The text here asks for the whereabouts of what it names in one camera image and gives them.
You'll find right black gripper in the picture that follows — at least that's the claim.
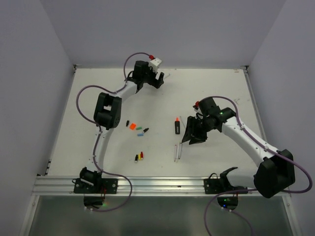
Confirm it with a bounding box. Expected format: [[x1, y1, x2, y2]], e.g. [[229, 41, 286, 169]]
[[182, 115, 212, 144]]

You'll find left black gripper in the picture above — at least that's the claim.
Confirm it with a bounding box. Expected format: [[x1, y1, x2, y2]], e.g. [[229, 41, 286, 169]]
[[141, 62, 163, 89]]

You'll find orange highlighter cap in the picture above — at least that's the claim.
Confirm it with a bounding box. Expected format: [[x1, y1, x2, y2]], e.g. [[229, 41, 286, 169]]
[[129, 123, 136, 130]]

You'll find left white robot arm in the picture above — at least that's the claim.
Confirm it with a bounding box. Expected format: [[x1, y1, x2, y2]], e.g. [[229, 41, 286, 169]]
[[76, 57, 164, 193]]

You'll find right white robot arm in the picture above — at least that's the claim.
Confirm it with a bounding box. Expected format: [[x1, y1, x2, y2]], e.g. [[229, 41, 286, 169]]
[[182, 97, 295, 198]]

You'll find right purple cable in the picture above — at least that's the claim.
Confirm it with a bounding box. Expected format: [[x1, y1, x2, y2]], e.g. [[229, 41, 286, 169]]
[[204, 95, 313, 236]]

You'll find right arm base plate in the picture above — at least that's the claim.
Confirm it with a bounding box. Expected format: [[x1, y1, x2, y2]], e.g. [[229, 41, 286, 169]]
[[203, 178, 247, 194]]

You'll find aluminium front rail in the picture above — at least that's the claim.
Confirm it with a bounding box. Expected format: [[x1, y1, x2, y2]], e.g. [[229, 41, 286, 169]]
[[31, 175, 292, 197]]

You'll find aluminium rail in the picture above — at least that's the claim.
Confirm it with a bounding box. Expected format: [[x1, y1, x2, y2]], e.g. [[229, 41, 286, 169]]
[[31, 175, 292, 197], [240, 65, 267, 141]]

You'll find aluminium right side rail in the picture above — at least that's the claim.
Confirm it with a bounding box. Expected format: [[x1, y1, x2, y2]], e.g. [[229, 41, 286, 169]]
[[240, 65, 267, 141]]

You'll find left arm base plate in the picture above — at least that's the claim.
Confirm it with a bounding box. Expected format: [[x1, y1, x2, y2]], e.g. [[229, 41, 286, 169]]
[[72, 178, 118, 194]]

